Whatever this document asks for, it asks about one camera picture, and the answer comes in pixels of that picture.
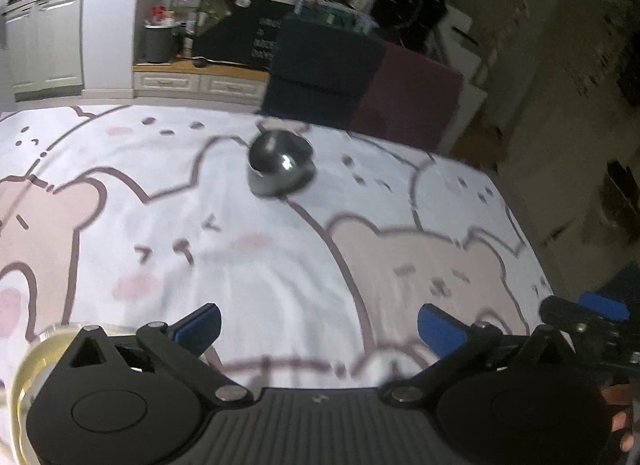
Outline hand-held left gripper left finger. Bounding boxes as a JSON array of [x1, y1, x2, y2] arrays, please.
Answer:
[[59, 303, 255, 403]]

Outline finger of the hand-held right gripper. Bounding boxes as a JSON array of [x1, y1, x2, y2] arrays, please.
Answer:
[[539, 296, 640, 372], [578, 292, 632, 324]]

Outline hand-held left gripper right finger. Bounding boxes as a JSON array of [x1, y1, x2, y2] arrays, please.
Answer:
[[379, 303, 584, 406]]

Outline round steel bowl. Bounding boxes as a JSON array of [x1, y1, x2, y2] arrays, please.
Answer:
[[246, 128, 317, 197]]

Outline cream bowl with handles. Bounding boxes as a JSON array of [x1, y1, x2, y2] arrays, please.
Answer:
[[9, 323, 83, 465]]

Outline person's right hand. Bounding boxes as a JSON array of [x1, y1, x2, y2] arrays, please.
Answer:
[[601, 384, 640, 454]]

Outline maroon chair back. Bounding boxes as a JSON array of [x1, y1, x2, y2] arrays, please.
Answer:
[[349, 42, 465, 154]]

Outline white low drawer unit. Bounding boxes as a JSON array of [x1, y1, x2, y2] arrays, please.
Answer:
[[132, 64, 269, 106]]

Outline dark chair back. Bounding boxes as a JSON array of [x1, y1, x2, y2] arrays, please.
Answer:
[[260, 17, 389, 128]]

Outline grey trash bin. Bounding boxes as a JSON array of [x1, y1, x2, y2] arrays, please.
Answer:
[[143, 22, 181, 64]]

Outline black lettered cabinet curtain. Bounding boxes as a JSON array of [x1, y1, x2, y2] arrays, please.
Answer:
[[192, 0, 282, 72]]

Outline white kitchen base cabinet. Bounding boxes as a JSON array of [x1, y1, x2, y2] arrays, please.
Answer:
[[0, 0, 84, 102]]

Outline teal patterned basket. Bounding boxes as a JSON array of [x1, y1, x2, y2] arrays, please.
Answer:
[[299, 1, 362, 30]]

